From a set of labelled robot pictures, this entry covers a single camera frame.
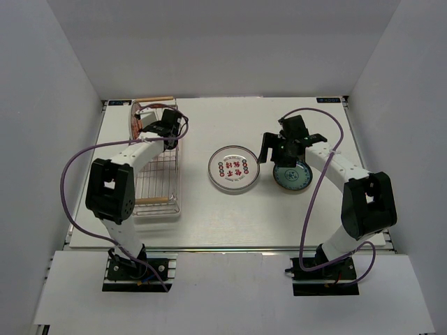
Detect white plate green red rim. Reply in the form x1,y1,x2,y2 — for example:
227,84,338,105
208,177,259,195

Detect wire dish rack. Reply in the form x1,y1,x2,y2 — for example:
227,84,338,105
131,96,180,206

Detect white drip tray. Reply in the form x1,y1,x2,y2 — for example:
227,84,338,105
133,203,181,219

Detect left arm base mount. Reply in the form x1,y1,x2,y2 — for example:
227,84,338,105
102,248,176,293

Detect blue table label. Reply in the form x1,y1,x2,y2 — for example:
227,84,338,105
316,97,342,103
108,100,132,106

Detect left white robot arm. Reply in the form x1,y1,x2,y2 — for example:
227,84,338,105
85,105,184,278

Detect teal blue patterned plate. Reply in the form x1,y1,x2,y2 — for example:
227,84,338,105
273,161,313,191

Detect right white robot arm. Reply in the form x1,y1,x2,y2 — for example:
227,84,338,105
258,110,397,278

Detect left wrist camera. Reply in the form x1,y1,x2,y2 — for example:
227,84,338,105
133,108,159,131

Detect right blue table label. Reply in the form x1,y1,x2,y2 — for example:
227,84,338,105
316,97,342,103

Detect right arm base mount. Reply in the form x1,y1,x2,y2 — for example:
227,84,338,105
284,258,360,297

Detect white plate red characters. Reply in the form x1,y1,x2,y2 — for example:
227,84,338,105
207,145,260,188
129,102,143,140

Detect left blue table label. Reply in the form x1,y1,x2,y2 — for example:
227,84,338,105
108,100,132,106

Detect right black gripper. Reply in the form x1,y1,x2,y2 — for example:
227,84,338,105
257,133,298,168

